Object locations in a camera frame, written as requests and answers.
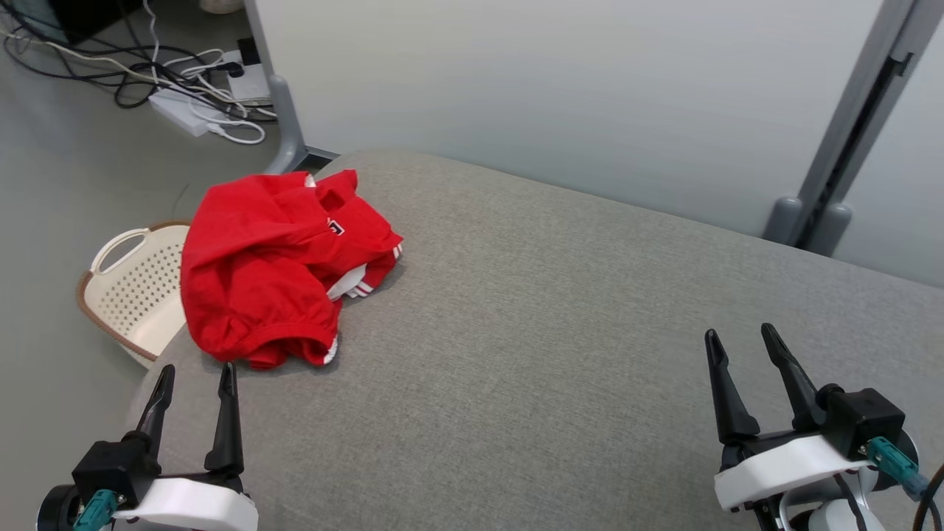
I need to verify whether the white looped cable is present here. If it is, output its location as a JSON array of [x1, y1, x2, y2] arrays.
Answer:
[[206, 118, 266, 146]]

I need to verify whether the thin white cable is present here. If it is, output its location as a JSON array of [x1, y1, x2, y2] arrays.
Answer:
[[140, 0, 162, 82]]

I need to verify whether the plain grey partition post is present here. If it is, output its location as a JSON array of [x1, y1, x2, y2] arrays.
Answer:
[[243, 0, 340, 176]]

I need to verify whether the teal right camera connector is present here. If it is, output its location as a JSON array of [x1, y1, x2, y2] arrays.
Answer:
[[867, 437, 930, 502]]

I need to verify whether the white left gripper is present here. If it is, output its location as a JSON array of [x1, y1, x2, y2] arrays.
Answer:
[[111, 361, 259, 531]]

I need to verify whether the black computer case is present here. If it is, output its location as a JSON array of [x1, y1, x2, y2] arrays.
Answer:
[[0, 0, 141, 45]]

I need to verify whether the teal camera connector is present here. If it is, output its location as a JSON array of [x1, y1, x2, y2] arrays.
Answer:
[[867, 437, 930, 502], [74, 490, 119, 531]]

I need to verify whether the cream perforated laundry basket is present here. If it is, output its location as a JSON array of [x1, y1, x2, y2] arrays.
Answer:
[[76, 220, 194, 369]]

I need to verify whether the teal left camera connector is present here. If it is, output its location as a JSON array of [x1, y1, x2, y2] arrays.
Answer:
[[74, 490, 119, 531]]

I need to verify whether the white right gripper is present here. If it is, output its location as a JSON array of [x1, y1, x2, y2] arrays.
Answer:
[[704, 322, 872, 531]]

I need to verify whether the grey partition post with slot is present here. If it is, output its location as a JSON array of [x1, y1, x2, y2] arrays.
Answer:
[[763, 0, 944, 257]]

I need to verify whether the red basketball jersey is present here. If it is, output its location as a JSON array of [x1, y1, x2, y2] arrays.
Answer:
[[193, 170, 404, 299]]

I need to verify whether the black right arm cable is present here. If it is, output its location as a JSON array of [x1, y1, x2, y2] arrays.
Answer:
[[913, 463, 944, 531]]

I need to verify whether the white power strip with cables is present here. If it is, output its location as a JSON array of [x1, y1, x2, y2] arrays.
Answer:
[[4, 26, 244, 110]]

